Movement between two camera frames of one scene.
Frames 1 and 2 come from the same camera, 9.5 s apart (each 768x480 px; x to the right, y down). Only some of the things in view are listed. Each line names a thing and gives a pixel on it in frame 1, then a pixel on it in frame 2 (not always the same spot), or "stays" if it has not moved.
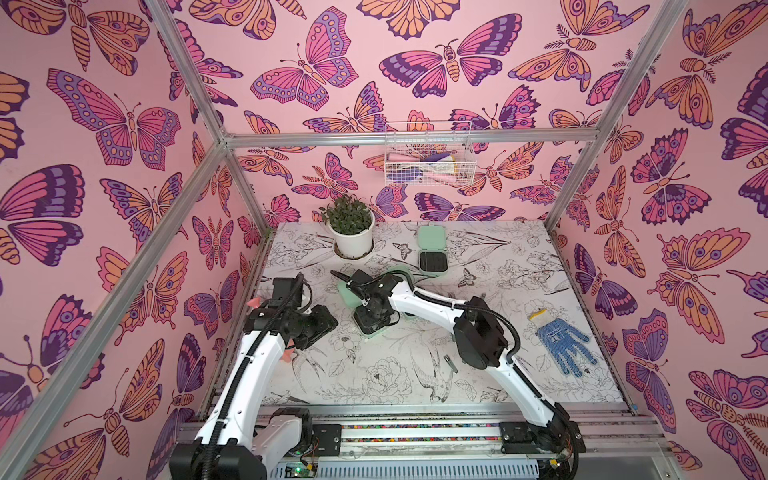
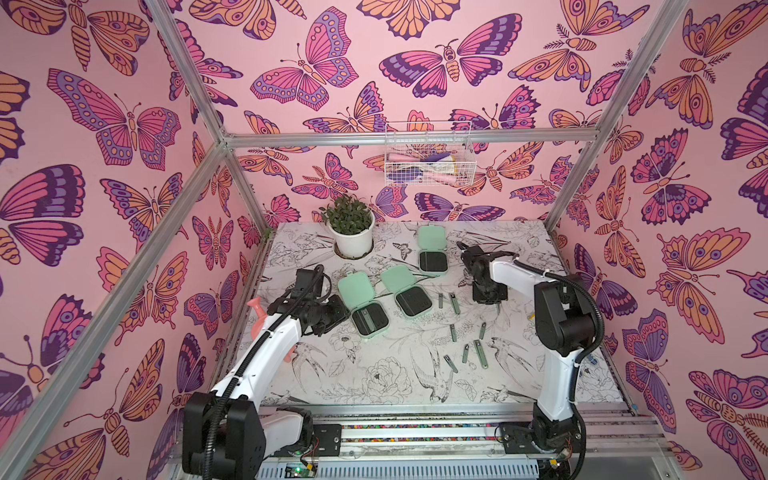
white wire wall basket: [429, 153] stays
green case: [433, 255] stays
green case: [351, 298] stays
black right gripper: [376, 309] → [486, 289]
